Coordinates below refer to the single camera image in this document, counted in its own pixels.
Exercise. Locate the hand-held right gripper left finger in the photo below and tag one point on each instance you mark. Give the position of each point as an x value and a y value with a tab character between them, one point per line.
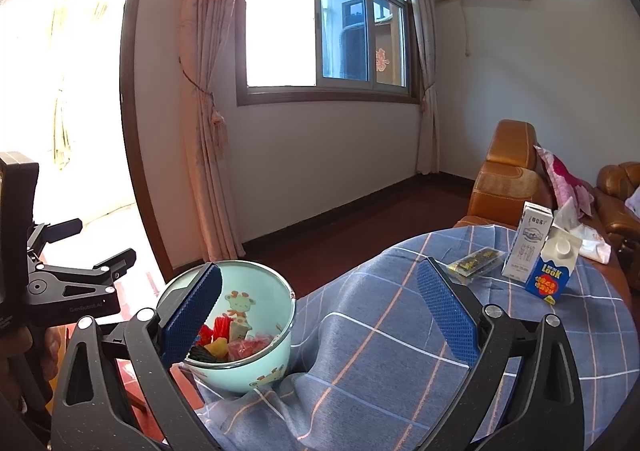
192	316

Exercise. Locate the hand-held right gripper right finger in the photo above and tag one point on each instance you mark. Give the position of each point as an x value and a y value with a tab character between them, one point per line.
450	316

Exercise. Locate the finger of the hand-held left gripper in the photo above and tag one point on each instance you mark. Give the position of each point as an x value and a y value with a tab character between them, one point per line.
55	230
105	271

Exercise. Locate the black bristle brush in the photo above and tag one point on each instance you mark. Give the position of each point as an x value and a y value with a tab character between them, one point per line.
200	355

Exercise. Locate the yellow sponge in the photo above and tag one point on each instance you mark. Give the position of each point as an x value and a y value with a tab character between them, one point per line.
218	347

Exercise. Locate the clear red print plastic bag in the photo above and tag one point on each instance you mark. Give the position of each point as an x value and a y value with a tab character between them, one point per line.
250	348

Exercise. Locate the teal giraffe print bucket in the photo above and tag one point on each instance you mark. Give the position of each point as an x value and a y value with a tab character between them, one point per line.
240	376

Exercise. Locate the person's left hand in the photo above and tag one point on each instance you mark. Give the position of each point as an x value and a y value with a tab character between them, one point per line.
55	356

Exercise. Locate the dark green snack packet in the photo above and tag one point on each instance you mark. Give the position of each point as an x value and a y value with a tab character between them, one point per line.
475	262

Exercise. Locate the white milk carton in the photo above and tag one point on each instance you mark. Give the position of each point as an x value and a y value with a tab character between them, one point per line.
525	251

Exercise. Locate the blue milk carton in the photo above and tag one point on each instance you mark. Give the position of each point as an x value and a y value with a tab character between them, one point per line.
550	281

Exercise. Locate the orange leather chaise sofa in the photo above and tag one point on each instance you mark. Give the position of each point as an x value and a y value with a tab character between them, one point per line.
505	191

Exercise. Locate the white tissue pack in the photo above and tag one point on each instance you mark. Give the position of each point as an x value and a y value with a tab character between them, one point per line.
566	213

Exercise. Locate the white cloth on armrest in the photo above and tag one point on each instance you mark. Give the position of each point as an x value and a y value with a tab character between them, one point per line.
592	243

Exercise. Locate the pink white pillow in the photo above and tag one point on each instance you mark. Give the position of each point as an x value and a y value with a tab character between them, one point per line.
565	176
634	201

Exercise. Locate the pink floral curtain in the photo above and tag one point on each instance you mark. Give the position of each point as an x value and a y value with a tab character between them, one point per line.
210	106
425	81

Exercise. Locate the brown leather sofa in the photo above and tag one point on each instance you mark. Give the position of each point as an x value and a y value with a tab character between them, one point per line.
612	181

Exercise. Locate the sliding glass window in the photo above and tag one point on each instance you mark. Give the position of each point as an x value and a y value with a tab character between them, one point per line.
330	21

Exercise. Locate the brown wooden door frame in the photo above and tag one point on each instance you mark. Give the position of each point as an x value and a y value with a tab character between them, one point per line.
132	81

